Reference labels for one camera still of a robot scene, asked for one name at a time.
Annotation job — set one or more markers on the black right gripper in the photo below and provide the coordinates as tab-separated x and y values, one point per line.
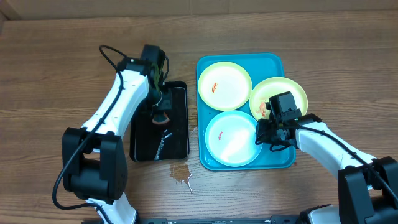
266	137

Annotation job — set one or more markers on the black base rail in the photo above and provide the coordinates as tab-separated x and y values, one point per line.
275	219

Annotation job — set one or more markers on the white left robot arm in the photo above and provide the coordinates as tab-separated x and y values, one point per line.
94	164

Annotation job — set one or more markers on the yellow plate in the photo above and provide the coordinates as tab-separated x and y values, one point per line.
274	86
224	86

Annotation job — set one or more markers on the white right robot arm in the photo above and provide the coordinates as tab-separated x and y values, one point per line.
367	186

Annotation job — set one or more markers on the light blue plate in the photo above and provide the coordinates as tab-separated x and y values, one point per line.
230	138

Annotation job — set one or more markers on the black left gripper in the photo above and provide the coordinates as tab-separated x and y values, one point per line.
166	103

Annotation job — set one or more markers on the teal plastic tray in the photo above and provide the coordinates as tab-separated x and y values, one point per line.
259	67

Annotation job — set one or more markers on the black water tray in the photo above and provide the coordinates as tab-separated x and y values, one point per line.
157	142

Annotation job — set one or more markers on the orange green sponge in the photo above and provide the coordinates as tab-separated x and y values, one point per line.
160	119

